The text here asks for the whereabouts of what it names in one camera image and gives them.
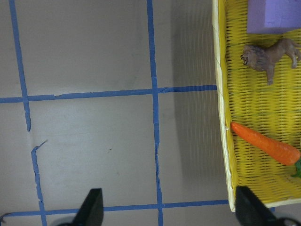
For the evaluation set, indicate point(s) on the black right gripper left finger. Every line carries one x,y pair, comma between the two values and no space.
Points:
91,212

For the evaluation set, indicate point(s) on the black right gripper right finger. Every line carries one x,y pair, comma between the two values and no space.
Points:
250,211

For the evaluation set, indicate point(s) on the orange toy carrot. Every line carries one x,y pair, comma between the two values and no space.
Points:
281,152

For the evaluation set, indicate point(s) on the yellow woven basket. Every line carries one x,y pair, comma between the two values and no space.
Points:
244,97

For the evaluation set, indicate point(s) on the brown toy lion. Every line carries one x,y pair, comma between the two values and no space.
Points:
264,59

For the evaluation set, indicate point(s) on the purple foam cube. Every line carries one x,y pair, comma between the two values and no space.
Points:
273,16

